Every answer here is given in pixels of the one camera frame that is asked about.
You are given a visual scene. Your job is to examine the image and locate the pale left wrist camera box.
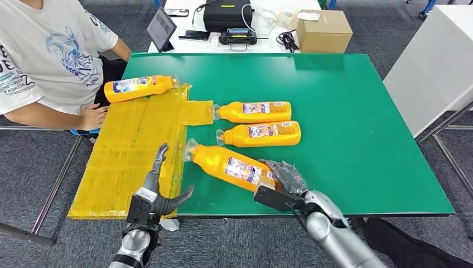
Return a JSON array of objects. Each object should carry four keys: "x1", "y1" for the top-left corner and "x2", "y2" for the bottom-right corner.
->
[{"x1": 127, "y1": 186, "x2": 160, "y2": 227}]

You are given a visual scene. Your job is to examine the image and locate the brown cardboard box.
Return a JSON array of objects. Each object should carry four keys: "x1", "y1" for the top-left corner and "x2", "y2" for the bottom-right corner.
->
[{"x1": 295, "y1": 9, "x2": 354, "y2": 54}]

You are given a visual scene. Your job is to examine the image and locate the black handheld controller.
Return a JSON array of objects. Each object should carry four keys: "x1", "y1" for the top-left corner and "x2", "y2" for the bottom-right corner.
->
[{"x1": 218, "y1": 27, "x2": 270, "y2": 52}]

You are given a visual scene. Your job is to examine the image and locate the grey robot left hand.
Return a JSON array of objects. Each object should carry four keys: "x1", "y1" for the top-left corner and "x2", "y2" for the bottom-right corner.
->
[{"x1": 143, "y1": 143, "x2": 195, "y2": 209}]

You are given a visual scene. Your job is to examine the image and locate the silver metal table legs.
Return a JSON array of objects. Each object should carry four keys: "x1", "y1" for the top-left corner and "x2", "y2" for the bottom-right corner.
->
[{"x1": 416, "y1": 98, "x2": 473, "y2": 200}]

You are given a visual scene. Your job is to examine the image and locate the silver metal bench frame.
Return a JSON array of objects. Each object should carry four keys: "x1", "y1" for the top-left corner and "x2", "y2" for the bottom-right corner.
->
[{"x1": 0, "y1": 126, "x2": 98, "y2": 248}]

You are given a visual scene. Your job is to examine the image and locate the white side table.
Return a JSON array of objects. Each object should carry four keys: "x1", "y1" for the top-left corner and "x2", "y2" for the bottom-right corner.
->
[{"x1": 383, "y1": 4, "x2": 473, "y2": 138}]

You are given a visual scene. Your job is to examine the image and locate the thin white cable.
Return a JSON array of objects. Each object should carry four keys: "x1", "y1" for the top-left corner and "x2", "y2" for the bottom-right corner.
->
[{"x1": 240, "y1": 4, "x2": 258, "y2": 34}]

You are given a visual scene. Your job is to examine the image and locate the black tablet with stand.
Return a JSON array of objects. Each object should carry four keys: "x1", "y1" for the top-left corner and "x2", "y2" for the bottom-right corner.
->
[{"x1": 146, "y1": 6, "x2": 177, "y2": 53}]

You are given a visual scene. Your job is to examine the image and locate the clear plastic packet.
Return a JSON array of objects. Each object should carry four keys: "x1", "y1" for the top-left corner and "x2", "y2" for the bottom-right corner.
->
[{"x1": 276, "y1": 11, "x2": 301, "y2": 30}]

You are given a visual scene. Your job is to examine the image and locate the black cable bundle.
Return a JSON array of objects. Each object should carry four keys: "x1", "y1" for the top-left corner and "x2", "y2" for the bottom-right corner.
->
[{"x1": 276, "y1": 29, "x2": 300, "y2": 53}]

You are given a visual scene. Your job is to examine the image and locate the black carry bag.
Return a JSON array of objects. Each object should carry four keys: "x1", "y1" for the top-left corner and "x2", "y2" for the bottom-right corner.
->
[{"x1": 192, "y1": 0, "x2": 255, "y2": 34}]

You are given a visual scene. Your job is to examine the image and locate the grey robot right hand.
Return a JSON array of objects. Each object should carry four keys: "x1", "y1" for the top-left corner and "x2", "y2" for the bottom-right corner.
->
[{"x1": 258, "y1": 159, "x2": 309, "y2": 196}]

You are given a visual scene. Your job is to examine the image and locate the person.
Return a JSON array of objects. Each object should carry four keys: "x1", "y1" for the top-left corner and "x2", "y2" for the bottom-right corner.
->
[{"x1": 0, "y1": 0, "x2": 133, "y2": 137}]

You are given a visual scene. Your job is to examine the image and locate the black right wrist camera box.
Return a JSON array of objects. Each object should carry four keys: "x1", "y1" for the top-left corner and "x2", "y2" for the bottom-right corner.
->
[{"x1": 253, "y1": 185, "x2": 298, "y2": 214}]

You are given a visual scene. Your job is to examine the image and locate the person's right hand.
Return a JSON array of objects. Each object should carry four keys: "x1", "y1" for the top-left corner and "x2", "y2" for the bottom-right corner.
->
[{"x1": 80, "y1": 103, "x2": 110, "y2": 131}]

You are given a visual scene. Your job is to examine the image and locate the orange detergent bottle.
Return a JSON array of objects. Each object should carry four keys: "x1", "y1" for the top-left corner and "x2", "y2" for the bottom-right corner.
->
[
  {"x1": 213, "y1": 100, "x2": 293, "y2": 125},
  {"x1": 104, "y1": 74, "x2": 181, "y2": 104},
  {"x1": 182, "y1": 138, "x2": 278, "y2": 194},
  {"x1": 215, "y1": 120, "x2": 302, "y2": 149}
]

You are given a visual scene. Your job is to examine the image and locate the black smartphone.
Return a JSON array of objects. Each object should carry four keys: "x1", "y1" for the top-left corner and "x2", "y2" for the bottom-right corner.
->
[
  {"x1": 178, "y1": 29, "x2": 211, "y2": 41},
  {"x1": 163, "y1": 8, "x2": 190, "y2": 18}
]

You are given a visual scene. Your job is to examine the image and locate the blue wheeled cart frame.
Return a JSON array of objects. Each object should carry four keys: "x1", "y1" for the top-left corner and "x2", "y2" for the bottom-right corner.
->
[{"x1": 406, "y1": 0, "x2": 437, "y2": 19}]

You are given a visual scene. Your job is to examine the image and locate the person's leg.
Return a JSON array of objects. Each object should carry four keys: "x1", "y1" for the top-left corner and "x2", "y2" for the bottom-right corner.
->
[{"x1": 349, "y1": 216, "x2": 473, "y2": 268}]

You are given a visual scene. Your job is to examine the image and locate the small white object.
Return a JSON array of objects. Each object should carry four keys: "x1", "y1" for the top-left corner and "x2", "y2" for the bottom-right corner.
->
[{"x1": 160, "y1": 218, "x2": 181, "y2": 233}]

